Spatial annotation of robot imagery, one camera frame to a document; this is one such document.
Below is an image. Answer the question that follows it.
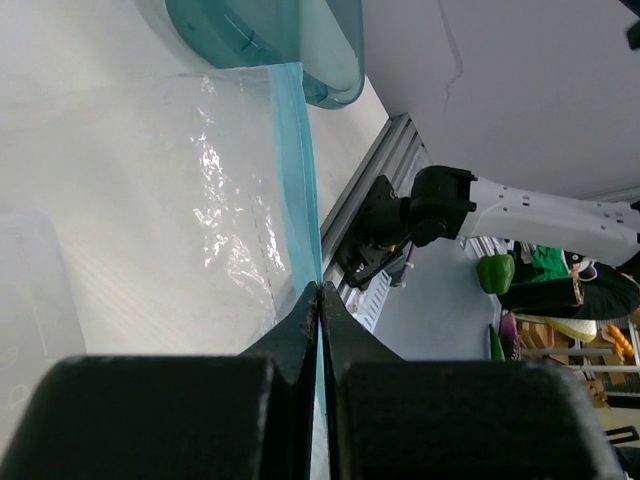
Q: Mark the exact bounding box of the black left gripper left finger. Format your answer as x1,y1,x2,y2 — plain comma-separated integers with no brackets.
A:
1,283,319,479

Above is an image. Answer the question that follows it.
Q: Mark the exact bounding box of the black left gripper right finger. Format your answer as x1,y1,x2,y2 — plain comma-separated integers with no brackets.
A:
320,283,624,479

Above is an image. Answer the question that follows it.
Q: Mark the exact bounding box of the clear zip top bag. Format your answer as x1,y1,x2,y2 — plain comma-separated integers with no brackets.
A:
0,62,324,361

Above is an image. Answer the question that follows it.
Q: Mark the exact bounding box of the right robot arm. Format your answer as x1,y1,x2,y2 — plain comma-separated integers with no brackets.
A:
406,165,639,267

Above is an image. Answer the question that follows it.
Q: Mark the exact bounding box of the purple toy eggplant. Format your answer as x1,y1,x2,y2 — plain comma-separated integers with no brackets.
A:
499,313,522,361

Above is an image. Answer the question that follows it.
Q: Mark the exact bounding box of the green toy bell pepper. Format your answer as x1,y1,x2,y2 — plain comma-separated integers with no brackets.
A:
476,254,515,296

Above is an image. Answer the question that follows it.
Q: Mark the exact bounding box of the teal plastic tray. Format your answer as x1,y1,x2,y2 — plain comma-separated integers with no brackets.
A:
134,0,365,110

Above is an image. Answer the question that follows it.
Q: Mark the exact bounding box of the white slotted cable duct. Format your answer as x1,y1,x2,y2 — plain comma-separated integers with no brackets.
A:
346,271,391,333

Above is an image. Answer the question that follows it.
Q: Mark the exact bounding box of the aluminium mounting rail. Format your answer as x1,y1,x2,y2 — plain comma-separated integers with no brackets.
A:
321,113,430,297

